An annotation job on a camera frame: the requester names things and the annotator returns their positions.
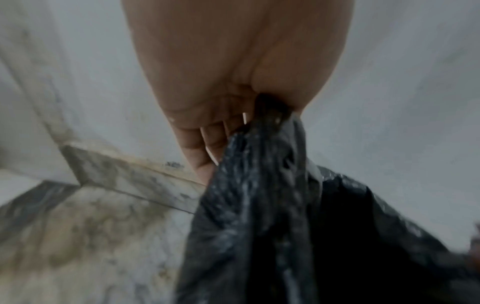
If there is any person's left hand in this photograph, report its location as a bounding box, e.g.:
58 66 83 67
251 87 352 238
120 0 356 185

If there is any black plastic bag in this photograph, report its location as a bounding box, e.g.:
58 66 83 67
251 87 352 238
175 93 480 304

